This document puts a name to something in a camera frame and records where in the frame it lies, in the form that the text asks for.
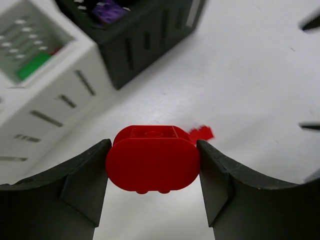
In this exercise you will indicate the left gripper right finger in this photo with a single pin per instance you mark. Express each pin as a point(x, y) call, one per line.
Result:
point(244, 204)

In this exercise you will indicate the black two-bin container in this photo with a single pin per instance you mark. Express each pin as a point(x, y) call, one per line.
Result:
point(132, 43)

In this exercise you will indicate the purple lego brick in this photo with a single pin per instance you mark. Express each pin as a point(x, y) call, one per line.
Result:
point(108, 11)

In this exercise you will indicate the green square lego brick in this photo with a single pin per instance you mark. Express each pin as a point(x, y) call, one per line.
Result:
point(31, 65)

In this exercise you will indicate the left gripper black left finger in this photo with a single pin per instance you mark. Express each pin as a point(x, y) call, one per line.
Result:
point(64, 202)

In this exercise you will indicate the white two-bin container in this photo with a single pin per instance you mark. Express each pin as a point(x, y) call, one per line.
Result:
point(37, 112)

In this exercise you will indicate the red studded lego brick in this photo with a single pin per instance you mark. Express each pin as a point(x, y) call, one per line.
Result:
point(203, 132)

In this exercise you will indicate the red rounded lego brick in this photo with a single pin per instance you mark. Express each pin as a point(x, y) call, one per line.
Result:
point(152, 158)

